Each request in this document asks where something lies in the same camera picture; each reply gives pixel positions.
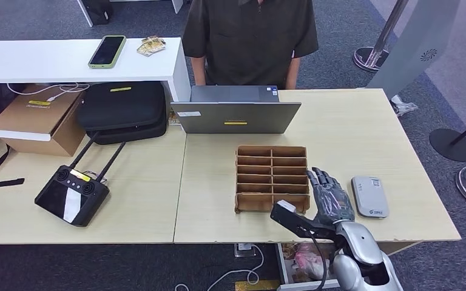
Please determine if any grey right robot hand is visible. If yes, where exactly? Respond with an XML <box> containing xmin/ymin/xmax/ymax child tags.
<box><xmin>306</xmin><ymin>166</ymin><xmax>356</xmax><ymax>226</ymax></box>

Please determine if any wooden card organiser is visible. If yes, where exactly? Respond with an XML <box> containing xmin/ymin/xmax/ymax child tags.
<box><xmin>235</xmin><ymin>145</ymin><xmax>311</xmax><ymax>215</ymax></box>

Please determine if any orange hotel card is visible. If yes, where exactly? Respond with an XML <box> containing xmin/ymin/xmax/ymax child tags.
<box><xmin>136</xmin><ymin>39</ymin><xmax>167</xmax><ymax>57</ymax></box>
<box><xmin>140</xmin><ymin>35</ymin><xmax>166</xmax><ymax>48</ymax></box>

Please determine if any person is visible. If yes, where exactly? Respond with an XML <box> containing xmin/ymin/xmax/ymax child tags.
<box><xmin>181</xmin><ymin>0</ymin><xmax>319</xmax><ymax>90</ymax></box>

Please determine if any pink plastic bag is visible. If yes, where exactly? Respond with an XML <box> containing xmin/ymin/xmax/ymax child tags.
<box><xmin>293</xmin><ymin>242</ymin><xmax>330</xmax><ymax>282</ymax></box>

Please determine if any white open drawer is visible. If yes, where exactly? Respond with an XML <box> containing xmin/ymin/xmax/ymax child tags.
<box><xmin>275</xmin><ymin>242</ymin><xmax>340</xmax><ymax>291</ymax></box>

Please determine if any silver floor socket box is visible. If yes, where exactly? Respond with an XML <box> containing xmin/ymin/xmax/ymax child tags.
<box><xmin>234</xmin><ymin>242</ymin><xmax>256</xmax><ymax>258</ymax></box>

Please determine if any gold floor tape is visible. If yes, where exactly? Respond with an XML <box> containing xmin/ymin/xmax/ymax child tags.
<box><xmin>235</xmin><ymin>279</ymin><xmax>281</xmax><ymax>291</ymax></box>

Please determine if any clear plastic wrapper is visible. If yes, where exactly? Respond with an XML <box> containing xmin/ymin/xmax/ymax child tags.
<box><xmin>390</xmin><ymin>95</ymin><xmax>419</xmax><ymax>117</ymax></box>

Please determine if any grey laptop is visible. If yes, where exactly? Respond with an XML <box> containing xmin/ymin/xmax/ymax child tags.
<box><xmin>171</xmin><ymin>85</ymin><xmax>303</xmax><ymax>135</ymax></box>

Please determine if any black-based stanchion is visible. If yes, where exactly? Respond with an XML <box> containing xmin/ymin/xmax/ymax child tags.
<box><xmin>429</xmin><ymin>110</ymin><xmax>466</xmax><ymax>162</ymax></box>

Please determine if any grey sign panel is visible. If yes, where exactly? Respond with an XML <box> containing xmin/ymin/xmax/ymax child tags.
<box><xmin>366</xmin><ymin>0</ymin><xmax>461</xmax><ymax>100</ymax></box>

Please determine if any black zip carrying case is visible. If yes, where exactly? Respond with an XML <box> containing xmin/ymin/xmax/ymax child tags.
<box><xmin>76</xmin><ymin>81</ymin><xmax>168</xmax><ymax>146</ymax></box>

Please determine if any black remote controller with antennas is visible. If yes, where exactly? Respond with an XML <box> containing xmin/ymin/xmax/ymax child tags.
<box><xmin>34</xmin><ymin>131</ymin><xmax>127</xmax><ymax>228</ymax></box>

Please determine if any green-cased smartphone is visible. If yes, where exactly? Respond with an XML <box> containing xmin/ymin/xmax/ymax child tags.
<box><xmin>87</xmin><ymin>35</ymin><xmax>127</xmax><ymax>70</ymax></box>

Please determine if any black box under table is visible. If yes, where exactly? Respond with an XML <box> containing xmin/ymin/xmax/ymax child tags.
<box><xmin>83</xmin><ymin>0</ymin><xmax>112</xmax><ymax>25</ymax></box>

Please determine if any brown cardboard box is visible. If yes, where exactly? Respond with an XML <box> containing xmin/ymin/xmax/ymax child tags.
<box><xmin>0</xmin><ymin>85</ymin><xmax>87</xmax><ymax>158</ymax></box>

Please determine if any white counter shelf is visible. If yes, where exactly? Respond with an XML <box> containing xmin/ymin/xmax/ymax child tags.
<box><xmin>0</xmin><ymin>37</ymin><xmax>192</xmax><ymax>103</ymax></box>

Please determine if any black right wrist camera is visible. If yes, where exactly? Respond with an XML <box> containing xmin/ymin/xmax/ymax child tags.
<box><xmin>269</xmin><ymin>199</ymin><xmax>339</xmax><ymax>242</ymax></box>

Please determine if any white floor cable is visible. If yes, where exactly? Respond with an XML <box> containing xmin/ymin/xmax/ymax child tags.
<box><xmin>174</xmin><ymin>244</ymin><xmax>265</xmax><ymax>291</ymax></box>

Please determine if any chrome stanchion post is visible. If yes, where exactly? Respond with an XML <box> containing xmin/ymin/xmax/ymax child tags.
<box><xmin>353</xmin><ymin>0</ymin><xmax>410</xmax><ymax>74</ymax></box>

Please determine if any small wire bundle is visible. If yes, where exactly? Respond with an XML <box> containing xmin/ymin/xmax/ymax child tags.
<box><xmin>83</xmin><ymin>171</ymin><xmax>109</xmax><ymax>186</ymax></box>

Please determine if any white charging cable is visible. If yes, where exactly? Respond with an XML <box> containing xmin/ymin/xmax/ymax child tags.
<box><xmin>6</xmin><ymin>82</ymin><xmax>91</xmax><ymax>103</ymax></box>

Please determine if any white table frame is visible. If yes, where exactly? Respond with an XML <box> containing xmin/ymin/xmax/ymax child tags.
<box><xmin>76</xmin><ymin>0</ymin><xmax>184</xmax><ymax>28</ymax></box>

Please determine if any black bag strap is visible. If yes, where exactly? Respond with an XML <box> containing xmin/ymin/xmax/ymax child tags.
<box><xmin>0</xmin><ymin>102</ymin><xmax>25</xmax><ymax>189</ymax></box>

